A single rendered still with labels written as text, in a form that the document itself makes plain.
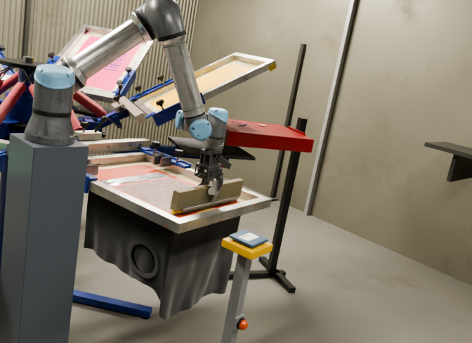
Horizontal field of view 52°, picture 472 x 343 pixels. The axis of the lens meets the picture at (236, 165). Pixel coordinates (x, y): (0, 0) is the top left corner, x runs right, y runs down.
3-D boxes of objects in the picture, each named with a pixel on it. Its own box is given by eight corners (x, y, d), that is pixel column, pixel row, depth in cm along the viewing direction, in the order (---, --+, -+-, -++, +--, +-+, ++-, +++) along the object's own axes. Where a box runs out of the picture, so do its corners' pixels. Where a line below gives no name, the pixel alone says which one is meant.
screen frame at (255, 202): (270, 206, 210) (272, 198, 209) (178, 234, 163) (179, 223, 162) (145, 158, 253) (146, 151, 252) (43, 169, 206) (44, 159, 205)
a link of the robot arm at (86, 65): (27, 81, 154) (167, -13, 158) (31, 76, 168) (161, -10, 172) (51, 112, 159) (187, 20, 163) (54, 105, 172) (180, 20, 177)
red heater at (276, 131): (278, 138, 357) (282, 122, 355) (311, 154, 317) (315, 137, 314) (201, 131, 332) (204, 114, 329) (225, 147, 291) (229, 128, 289)
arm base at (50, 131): (36, 146, 145) (38, 113, 142) (15, 133, 155) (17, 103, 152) (83, 145, 156) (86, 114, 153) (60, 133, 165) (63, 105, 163)
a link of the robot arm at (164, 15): (180, -11, 149) (220, 136, 166) (174, -9, 159) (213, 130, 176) (144, -2, 147) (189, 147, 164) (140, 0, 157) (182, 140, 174)
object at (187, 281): (228, 292, 219) (245, 203, 209) (156, 328, 183) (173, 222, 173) (223, 289, 221) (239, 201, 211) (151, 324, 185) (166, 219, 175)
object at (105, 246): (171, 301, 189) (185, 216, 181) (154, 309, 182) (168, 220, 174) (96, 257, 215) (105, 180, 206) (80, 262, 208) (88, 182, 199)
